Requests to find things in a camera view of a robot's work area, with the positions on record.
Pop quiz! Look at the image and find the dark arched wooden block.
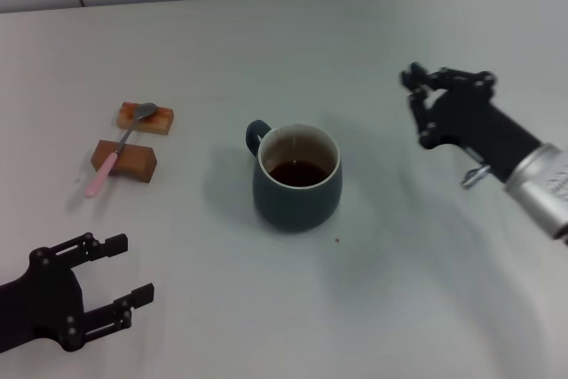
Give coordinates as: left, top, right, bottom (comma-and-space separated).
91, 138, 159, 184

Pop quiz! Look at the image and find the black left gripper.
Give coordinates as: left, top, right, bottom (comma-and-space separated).
0, 232, 155, 352

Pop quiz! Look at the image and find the grey ceramic coffee cup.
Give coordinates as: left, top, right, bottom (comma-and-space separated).
245, 120, 343, 233

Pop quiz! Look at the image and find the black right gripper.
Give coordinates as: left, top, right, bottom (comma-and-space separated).
398, 61, 545, 184

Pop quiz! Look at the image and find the pink handled metal spoon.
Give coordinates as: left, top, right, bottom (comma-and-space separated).
85, 102, 159, 198

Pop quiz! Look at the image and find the right arm cable with plug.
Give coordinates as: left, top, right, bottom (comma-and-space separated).
460, 150, 493, 190

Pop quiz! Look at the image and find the light stained wooden block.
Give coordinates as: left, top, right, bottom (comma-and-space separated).
115, 101, 175, 136

